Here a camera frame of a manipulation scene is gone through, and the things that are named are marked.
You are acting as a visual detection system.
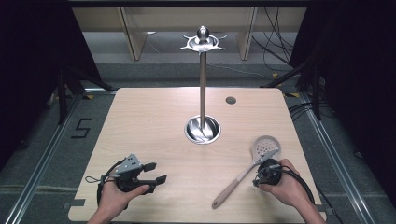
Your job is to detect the person's right hand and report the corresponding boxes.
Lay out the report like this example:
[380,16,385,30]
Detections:
[259,158,308,209]

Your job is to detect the person's left hand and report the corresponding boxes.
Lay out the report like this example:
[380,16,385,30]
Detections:
[98,181,151,219]

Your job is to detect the metal floor rail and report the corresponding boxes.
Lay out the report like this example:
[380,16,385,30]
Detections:
[3,88,118,224]
[297,92,373,224]

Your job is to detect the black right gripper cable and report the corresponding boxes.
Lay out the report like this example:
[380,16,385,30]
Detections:
[270,164,316,205]

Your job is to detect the steel utensil stand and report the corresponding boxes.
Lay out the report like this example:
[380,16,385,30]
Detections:
[179,25,228,146]

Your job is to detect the black floor cables by rail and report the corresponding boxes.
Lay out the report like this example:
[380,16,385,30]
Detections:
[288,101,316,121]

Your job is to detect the black floor cables bundle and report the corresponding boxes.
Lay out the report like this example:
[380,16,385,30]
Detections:
[251,7,301,73]

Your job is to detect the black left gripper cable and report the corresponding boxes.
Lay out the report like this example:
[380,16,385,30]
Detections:
[84,159,126,209]

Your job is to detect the dark curtain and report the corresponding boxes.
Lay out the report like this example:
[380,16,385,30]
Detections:
[289,0,396,203]
[0,0,103,171]

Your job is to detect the slotted spoon with pink handle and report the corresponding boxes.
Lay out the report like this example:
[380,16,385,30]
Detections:
[211,134,282,210]

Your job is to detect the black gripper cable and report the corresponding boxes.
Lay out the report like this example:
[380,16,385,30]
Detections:
[84,159,126,209]
[270,164,316,205]

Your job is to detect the black tripod stand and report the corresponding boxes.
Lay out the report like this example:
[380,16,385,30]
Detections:
[261,57,325,121]
[55,65,117,126]

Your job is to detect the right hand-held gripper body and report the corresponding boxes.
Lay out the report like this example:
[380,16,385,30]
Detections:
[252,148,284,188]

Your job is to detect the light wooden shelf unit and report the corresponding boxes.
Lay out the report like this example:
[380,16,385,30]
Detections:
[72,7,308,62]

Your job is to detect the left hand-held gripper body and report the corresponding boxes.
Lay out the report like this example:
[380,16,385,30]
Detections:
[108,152,157,194]

